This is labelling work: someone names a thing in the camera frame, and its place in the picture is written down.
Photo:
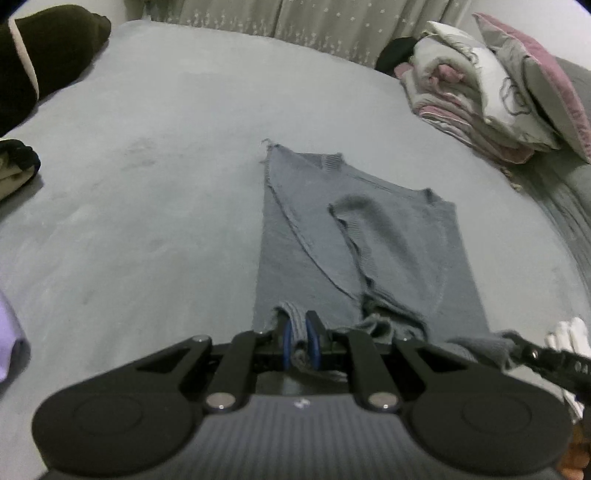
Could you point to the grey bed sheet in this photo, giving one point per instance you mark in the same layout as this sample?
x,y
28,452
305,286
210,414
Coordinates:
x,y
144,224

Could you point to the grey patterned curtain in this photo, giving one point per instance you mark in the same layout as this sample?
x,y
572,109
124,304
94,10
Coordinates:
x,y
357,30

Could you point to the grey ribbed blanket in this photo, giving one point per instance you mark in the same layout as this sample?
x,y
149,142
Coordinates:
x,y
560,182

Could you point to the pink grey pillow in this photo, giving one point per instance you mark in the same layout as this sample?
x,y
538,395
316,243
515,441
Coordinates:
x,y
558,88

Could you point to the dark brown striped garment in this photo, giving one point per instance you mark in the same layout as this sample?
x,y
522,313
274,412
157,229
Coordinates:
x,y
43,53

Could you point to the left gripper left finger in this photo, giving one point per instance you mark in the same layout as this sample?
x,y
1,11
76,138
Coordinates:
x,y
287,344

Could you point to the folded pink grey quilt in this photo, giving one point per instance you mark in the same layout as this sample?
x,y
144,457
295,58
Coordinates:
x,y
455,83

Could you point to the grey knit sweater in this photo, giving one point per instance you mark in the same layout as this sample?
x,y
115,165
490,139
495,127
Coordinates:
x,y
367,254

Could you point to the white cloth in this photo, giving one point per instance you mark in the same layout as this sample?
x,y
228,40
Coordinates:
x,y
570,336

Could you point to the olive black garment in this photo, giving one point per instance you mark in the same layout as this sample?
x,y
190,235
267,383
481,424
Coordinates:
x,y
19,166

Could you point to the lilac purple garment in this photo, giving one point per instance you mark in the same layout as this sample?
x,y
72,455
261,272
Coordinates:
x,y
14,346

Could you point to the black object behind quilt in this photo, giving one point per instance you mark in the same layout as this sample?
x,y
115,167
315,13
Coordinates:
x,y
397,52

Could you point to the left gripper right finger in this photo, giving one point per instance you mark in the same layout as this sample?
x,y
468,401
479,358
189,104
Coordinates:
x,y
315,331

